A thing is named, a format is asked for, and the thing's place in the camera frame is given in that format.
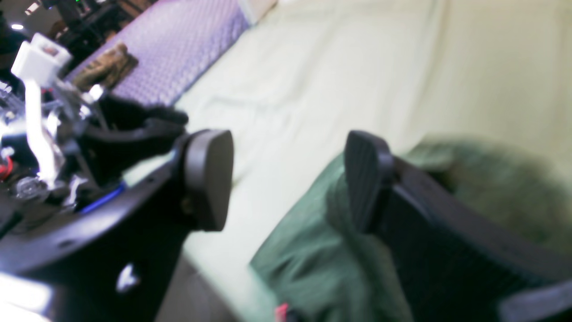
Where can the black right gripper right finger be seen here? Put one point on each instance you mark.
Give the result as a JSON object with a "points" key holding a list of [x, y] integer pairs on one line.
{"points": [[452, 264]]}

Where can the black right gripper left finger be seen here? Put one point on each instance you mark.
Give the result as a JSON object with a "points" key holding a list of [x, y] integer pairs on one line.
{"points": [[114, 260]]}

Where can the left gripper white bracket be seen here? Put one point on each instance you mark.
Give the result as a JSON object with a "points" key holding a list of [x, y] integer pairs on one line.
{"points": [[55, 140]]}

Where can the light green table cloth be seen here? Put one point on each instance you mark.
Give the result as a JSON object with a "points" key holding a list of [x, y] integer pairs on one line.
{"points": [[294, 85]]}

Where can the green T-shirt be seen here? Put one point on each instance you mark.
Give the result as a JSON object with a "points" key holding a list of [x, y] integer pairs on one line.
{"points": [[322, 269]]}

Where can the purple patterned mat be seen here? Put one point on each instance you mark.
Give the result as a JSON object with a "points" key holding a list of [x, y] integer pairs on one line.
{"points": [[175, 43]]}

